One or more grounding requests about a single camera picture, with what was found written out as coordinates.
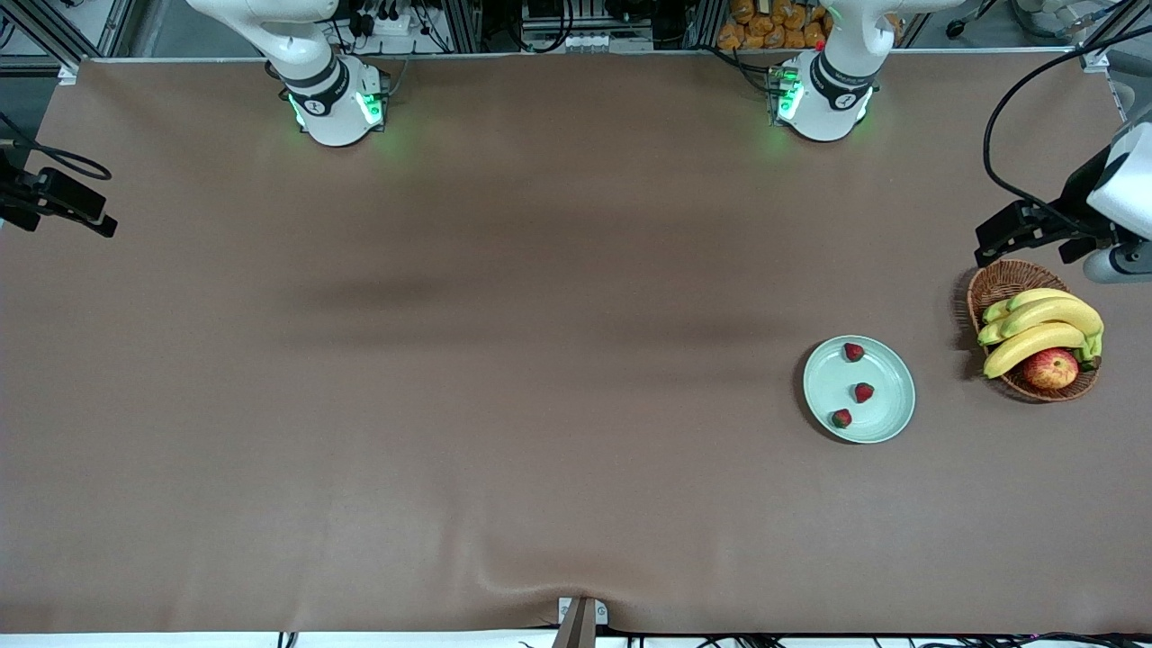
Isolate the pale green plate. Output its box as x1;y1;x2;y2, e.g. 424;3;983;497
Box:
803;335;916;445

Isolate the brown wicker basket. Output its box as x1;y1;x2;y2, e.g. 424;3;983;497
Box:
967;259;1101;403

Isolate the small yellow banana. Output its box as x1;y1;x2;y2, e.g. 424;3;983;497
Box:
1008;288;1078;312

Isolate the large yellow banana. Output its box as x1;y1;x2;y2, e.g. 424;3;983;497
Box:
999;297;1104;339

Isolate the long yellow banana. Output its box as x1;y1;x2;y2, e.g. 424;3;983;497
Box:
983;322;1087;380

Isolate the red apple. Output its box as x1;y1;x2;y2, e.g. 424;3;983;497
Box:
1023;347;1080;391

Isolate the orange fruit pile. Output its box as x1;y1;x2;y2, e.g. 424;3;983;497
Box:
715;0;833;51

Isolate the white power strip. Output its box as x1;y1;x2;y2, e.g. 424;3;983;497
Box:
355;7;415;39

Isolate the white terminal block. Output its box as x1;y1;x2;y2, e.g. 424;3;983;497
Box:
558;31;653;52

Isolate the brown table cloth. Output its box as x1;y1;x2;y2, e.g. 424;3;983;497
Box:
0;49;1152;635

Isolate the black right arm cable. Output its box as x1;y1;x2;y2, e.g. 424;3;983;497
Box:
0;112;113;181

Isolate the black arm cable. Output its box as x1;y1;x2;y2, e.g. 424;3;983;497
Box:
0;112;113;181
982;22;1152;228

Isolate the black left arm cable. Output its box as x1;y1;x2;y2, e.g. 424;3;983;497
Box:
982;22;1152;228

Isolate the aluminium frame post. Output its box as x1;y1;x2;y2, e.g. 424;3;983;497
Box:
18;0;82;84
1075;0;1152;73

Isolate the grey metal mounting bracket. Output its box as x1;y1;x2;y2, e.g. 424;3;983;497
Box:
553;596;608;648

